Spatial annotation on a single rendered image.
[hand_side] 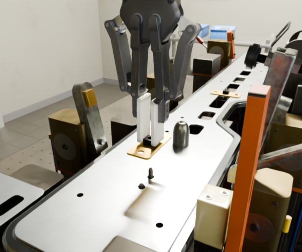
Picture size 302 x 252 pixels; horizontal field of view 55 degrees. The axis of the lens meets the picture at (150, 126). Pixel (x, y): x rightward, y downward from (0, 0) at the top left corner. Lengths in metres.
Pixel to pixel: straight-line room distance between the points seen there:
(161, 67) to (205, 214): 0.19
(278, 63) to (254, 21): 3.15
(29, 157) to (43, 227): 0.80
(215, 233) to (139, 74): 0.22
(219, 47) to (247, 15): 2.09
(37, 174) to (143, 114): 0.23
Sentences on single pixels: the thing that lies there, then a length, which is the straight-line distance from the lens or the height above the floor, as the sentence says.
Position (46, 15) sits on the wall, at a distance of 3.71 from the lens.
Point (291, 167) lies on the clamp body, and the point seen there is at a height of 0.99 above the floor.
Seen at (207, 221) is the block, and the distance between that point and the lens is 0.35.
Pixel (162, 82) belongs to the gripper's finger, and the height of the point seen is 1.16.
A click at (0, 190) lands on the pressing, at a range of 0.50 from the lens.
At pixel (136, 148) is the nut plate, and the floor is 1.06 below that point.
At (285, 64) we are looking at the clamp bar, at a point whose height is 1.20.
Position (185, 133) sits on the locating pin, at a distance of 0.55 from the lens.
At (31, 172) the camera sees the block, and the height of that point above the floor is 0.98.
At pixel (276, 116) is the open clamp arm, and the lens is 0.54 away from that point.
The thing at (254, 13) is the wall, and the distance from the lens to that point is 3.48.
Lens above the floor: 1.27
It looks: 25 degrees down
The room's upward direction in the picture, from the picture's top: straight up
